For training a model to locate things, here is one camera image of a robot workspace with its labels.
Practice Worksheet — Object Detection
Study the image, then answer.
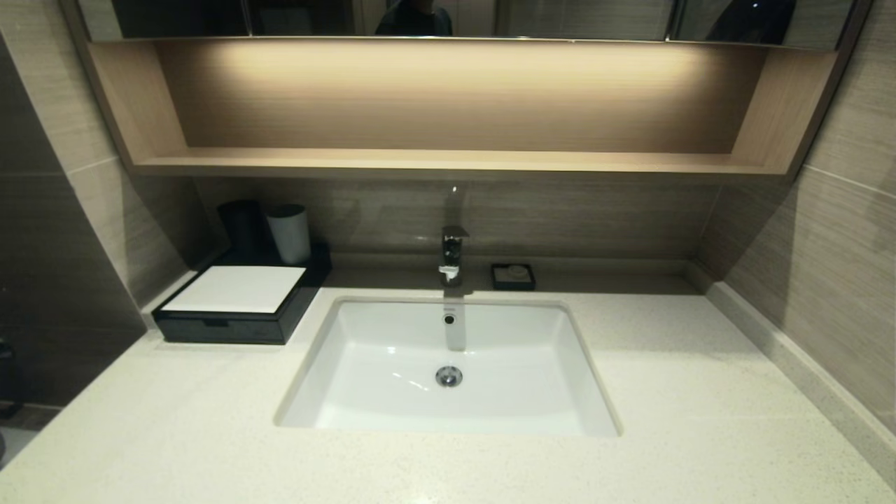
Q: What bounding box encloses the black soap dish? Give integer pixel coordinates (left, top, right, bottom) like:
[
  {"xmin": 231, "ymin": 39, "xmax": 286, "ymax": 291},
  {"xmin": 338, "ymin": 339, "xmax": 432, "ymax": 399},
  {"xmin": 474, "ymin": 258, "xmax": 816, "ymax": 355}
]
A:
[{"xmin": 491, "ymin": 262, "xmax": 538, "ymax": 291}]

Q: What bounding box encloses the wooden wall shelf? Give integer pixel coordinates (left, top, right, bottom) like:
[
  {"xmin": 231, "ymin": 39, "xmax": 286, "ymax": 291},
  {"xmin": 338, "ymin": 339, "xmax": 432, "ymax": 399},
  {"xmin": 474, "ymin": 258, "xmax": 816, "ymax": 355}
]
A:
[{"xmin": 63, "ymin": 36, "xmax": 872, "ymax": 184}]

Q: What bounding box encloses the black cylindrical container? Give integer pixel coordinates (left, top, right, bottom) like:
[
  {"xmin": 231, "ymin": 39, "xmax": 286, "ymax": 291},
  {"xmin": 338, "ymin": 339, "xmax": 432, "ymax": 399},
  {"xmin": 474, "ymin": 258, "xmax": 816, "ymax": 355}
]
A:
[{"xmin": 217, "ymin": 199, "xmax": 268, "ymax": 256}]

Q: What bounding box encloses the mirror cabinet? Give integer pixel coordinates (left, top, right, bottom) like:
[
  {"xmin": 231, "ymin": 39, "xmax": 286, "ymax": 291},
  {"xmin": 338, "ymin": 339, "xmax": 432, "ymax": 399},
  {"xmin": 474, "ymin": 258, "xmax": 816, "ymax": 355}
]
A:
[{"xmin": 73, "ymin": 0, "xmax": 862, "ymax": 50}]

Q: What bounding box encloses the white ceramic sink basin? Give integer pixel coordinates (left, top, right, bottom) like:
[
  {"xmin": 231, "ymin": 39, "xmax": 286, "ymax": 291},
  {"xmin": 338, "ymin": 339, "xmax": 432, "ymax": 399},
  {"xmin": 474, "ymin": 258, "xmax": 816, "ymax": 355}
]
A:
[{"xmin": 274, "ymin": 297, "xmax": 622, "ymax": 439}]

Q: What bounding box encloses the black box body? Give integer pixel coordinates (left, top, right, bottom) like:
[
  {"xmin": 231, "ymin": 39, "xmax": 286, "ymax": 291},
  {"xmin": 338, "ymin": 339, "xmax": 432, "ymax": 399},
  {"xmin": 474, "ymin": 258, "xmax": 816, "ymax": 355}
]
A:
[{"xmin": 153, "ymin": 243, "xmax": 333, "ymax": 345}]

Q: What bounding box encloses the grey cup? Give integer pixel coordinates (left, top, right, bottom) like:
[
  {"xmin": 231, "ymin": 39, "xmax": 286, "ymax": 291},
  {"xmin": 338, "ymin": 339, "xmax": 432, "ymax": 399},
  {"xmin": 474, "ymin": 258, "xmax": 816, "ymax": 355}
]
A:
[{"xmin": 266, "ymin": 204, "xmax": 312, "ymax": 265}]

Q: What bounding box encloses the chrome faucet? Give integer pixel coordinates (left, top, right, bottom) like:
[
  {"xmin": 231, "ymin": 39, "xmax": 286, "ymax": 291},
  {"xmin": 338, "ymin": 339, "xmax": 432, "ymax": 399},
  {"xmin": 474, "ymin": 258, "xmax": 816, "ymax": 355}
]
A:
[{"xmin": 439, "ymin": 225, "xmax": 471, "ymax": 286}]

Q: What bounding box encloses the black amenity tray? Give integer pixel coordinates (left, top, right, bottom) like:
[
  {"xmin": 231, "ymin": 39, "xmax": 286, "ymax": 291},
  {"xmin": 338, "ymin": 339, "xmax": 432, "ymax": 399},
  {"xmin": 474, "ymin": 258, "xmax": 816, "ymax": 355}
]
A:
[{"xmin": 153, "ymin": 311, "xmax": 284, "ymax": 345}]

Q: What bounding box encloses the stone backsplash ledge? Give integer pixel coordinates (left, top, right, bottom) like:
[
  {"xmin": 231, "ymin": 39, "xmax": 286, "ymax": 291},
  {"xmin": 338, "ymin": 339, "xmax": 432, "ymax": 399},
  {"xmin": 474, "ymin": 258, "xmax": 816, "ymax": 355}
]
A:
[{"xmin": 689, "ymin": 260, "xmax": 896, "ymax": 484}]

